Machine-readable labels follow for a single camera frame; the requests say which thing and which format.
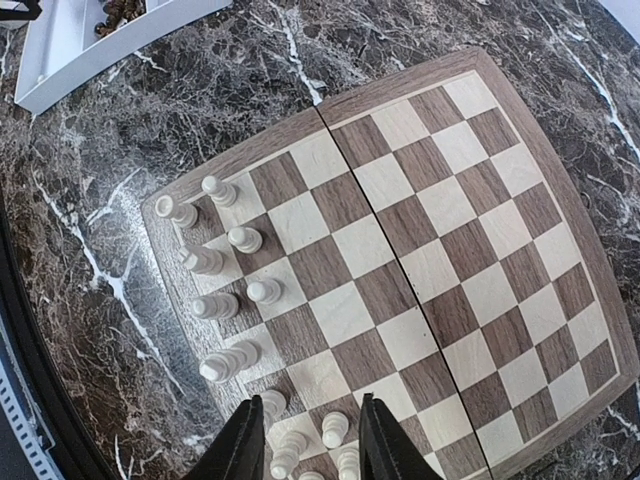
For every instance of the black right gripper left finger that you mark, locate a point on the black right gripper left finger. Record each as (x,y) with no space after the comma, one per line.
(238,451)

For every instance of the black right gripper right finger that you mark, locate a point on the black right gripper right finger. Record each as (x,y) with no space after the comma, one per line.
(385,450)

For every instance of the cream white chess pawn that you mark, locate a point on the cream white chess pawn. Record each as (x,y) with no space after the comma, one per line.
(246,240)
(348,464)
(267,291)
(335,426)

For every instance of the cream white chess queen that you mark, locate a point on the cream white chess queen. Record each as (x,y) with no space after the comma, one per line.
(274,405)

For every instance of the cream white chess bishop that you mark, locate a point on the cream white chess bishop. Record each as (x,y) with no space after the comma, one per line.
(218,306)

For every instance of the wooden chess board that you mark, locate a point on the wooden chess board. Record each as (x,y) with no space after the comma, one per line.
(432,250)

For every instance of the dark brown chess piece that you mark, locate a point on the dark brown chess piece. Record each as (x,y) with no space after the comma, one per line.
(117,12)

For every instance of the white divided plastic tray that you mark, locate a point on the white divided plastic tray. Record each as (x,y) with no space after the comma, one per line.
(62,46)

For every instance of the black curved front rail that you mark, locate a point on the black curved front rail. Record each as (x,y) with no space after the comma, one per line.
(63,435)

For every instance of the white slotted cable duct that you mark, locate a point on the white slotted cable duct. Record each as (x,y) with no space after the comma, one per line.
(23,445)

